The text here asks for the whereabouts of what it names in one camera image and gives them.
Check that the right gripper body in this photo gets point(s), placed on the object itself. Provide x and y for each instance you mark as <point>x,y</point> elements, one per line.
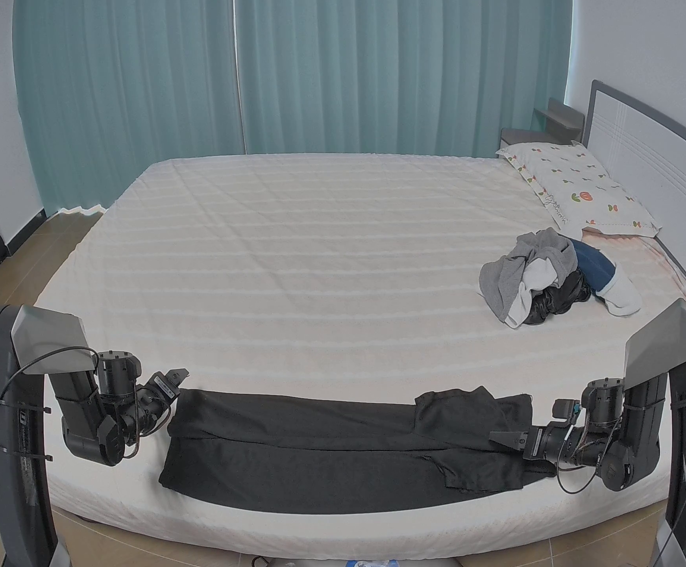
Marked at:
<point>555,449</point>

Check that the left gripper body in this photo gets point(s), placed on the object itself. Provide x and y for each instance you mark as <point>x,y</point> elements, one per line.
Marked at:
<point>158,393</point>

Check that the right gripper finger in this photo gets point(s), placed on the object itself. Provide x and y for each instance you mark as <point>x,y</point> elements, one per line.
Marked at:
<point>511,440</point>

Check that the black T-shirt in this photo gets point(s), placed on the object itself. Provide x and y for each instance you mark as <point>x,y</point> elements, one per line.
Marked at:
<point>319,440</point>

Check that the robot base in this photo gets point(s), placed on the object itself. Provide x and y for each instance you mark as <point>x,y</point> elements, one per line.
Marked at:
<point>372,563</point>

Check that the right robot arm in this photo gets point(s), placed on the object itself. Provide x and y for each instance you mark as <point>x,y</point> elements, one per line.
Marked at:
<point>661,340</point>

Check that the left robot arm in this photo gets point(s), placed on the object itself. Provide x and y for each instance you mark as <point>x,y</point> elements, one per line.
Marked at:
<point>47,334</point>

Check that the pile of clothes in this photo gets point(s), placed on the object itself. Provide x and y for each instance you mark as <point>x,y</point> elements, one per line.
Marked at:
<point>511,284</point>

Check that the bed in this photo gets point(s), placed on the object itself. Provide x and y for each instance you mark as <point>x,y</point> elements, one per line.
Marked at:
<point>319,245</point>

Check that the white printed pillow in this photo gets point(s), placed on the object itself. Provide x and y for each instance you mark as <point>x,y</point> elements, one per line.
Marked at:
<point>579,189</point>

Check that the blue-green curtain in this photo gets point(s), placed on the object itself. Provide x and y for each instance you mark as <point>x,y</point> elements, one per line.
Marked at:
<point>402,56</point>
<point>124,68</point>

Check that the grey bedside table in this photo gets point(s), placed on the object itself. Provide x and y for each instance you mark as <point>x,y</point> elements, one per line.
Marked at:
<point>555,117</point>

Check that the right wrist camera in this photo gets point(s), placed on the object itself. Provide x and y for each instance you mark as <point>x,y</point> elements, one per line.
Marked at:
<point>566,410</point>

